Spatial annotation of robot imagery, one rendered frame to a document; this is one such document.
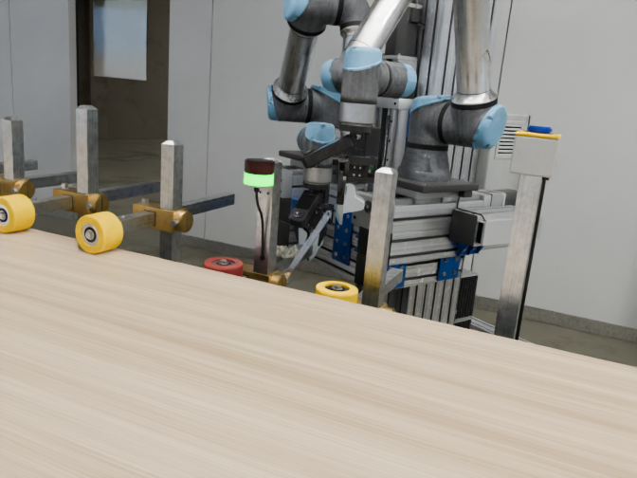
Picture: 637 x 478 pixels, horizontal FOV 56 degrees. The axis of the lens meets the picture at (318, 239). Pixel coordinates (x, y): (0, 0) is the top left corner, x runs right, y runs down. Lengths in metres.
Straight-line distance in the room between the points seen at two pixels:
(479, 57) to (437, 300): 0.90
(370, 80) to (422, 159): 0.49
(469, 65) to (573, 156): 2.19
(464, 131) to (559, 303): 2.37
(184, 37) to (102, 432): 4.08
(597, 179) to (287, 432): 3.18
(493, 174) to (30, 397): 1.66
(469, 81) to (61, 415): 1.21
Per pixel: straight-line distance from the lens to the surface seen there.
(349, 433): 0.69
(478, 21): 1.55
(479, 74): 1.57
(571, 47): 3.70
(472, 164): 2.08
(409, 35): 1.93
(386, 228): 1.15
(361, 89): 1.22
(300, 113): 2.03
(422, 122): 1.67
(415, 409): 0.75
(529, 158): 1.06
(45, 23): 5.54
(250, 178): 1.18
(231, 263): 1.23
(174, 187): 1.38
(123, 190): 1.70
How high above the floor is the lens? 1.26
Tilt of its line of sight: 14 degrees down
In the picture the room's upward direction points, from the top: 5 degrees clockwise
